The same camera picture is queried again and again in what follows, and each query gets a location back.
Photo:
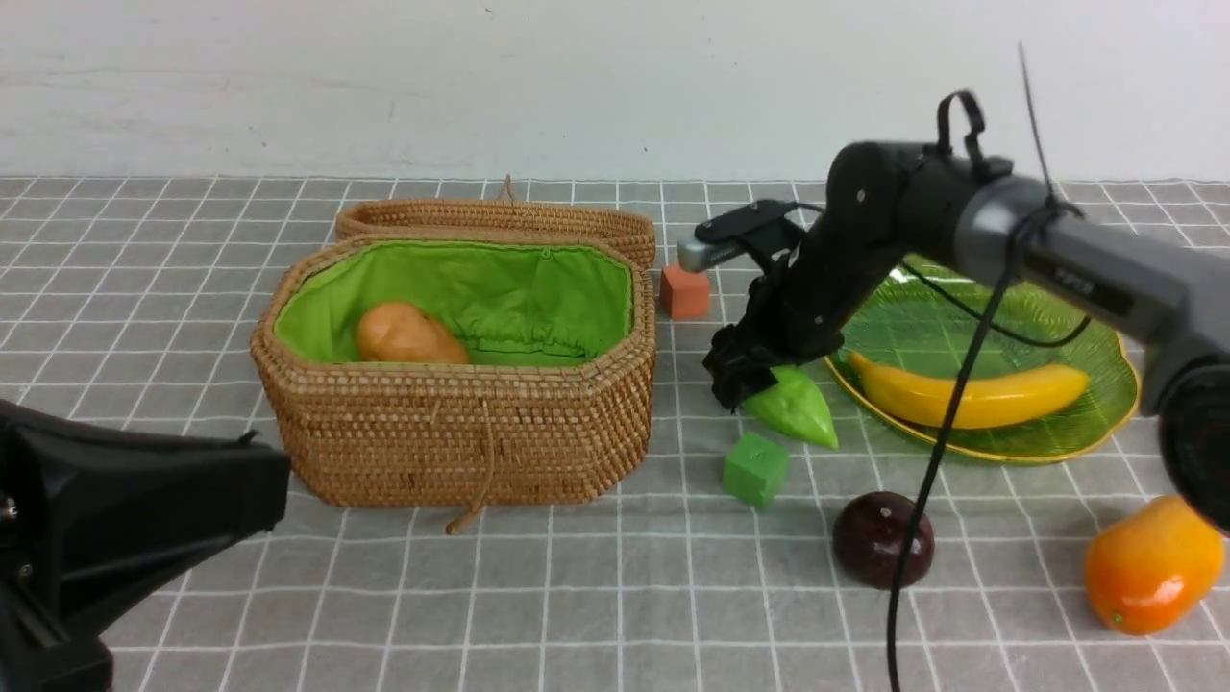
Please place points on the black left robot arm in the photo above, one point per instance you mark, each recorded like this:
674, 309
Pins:
97, 519

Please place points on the orange mango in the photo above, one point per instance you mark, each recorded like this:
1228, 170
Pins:
1149, 570

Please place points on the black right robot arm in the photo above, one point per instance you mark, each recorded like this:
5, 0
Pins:
947, 202

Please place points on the green foam cube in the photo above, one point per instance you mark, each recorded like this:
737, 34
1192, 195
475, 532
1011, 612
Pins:
754, 470

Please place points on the green glass leaf plate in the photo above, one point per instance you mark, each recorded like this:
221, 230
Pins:
922, 319

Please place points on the yellow banana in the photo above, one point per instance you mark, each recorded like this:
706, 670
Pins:
994, 402

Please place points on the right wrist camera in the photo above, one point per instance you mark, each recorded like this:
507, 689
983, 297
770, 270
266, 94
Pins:
761, 229

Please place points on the woven wicker basket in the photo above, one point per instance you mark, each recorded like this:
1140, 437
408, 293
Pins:
554, 403

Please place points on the orange foam cube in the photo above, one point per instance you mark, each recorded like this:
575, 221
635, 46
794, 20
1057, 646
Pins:
684, 295

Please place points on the dark purple passion fruit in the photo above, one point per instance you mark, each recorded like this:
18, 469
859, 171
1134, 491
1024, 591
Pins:
868, 537

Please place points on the brown potato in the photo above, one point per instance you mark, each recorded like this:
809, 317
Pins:
401, 332

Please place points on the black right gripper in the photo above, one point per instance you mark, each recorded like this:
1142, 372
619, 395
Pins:
795, 313

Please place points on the green chayote vegetable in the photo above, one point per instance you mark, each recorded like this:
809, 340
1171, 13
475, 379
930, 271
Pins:
795, 407

